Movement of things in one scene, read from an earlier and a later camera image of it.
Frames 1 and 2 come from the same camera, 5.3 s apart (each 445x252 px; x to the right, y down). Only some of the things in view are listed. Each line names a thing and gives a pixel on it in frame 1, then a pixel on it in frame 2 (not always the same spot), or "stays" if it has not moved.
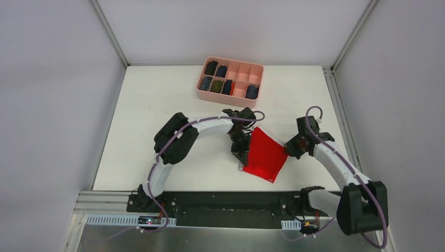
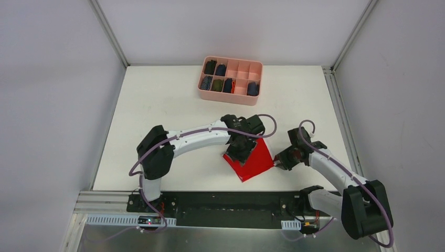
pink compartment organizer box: (233, 82) stays
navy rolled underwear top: (221, 71) stays
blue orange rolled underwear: (228, 87) stays
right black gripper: (292, 148) -> (286, 158)
